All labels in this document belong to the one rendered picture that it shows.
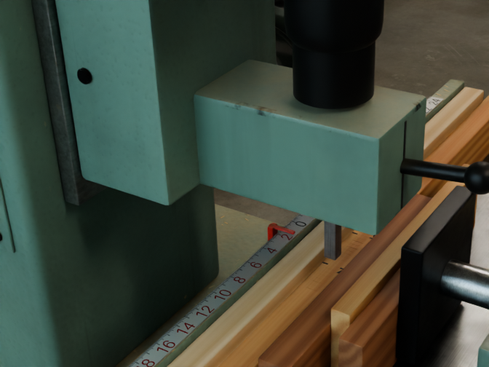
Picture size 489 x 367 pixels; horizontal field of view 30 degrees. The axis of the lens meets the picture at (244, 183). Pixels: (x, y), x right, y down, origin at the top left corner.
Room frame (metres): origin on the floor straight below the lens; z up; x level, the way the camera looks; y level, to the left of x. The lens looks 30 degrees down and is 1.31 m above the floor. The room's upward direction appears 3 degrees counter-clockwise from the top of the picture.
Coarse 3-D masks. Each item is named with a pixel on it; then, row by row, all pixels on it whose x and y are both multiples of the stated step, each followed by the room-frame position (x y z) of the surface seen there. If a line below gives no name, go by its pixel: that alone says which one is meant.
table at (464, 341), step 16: (480, 208) 0.66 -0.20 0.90; (480, 224) 0.63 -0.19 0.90; (480, 240) 0.61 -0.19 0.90; (480, 256) 0.59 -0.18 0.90; (464, 304) 0.53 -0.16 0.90; (448, 320) 0.51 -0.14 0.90; (464, 320) 0.51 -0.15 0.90; (480, 320) 0.51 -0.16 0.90; (448, 336) 0.49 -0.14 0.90; (464, 336) 0.49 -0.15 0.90; (480, 336) 0.49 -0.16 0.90; (432, 352) 0.48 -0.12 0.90; (448, 352) 0.48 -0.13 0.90; (464, 352) 0.48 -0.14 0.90
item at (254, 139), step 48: (240, 96) 0.54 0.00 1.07; (288, 96) 0.54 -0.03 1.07; (384, 96) 0.53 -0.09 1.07; (240, 144) 0.53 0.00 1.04; (288, 144) 0.51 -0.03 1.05; (336, 144) 0.49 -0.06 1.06; (384, 144) 0.48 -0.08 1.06; (240, 192) 0.53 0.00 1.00; (288, 192) 0.51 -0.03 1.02; (336, 192) 0.49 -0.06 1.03; (384, 192) 0.48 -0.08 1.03
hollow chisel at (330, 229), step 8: (328, 224) 0.53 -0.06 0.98; (336, 224) 0.52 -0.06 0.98; (328, 232) 0.53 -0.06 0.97; (336, 232) 0.52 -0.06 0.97; (328, 240) 0.53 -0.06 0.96; (336, 240) 0.52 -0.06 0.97; (328, 248) 0.53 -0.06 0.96; (336, 248) 0.52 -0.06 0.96; (328, 256) 0.53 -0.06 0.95; (336, 256) 0.52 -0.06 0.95
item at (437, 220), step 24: (456, 192) 0.53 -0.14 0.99; (432, 216) 0.50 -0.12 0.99; (456, 216) 0.50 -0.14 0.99; (408, 240) 0.48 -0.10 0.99; (432, 240) 0.47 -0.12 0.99; (456, 240) 0.51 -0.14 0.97; (408, 264) 0.47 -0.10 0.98; (432, 264) 0.47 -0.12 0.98; (456, 264) 0.49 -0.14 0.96; (408, 288) 0.46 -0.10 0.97; (432, 288) 0.48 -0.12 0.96; (456, 288) 0.48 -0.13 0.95; (480, 288) 0.47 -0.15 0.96; (408, 312) 0.46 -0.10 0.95; (432, 312) 0.48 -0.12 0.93; (408, 336) 0.46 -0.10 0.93; (432, 336) 0.48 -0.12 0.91; (408, 360) 0.46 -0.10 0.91
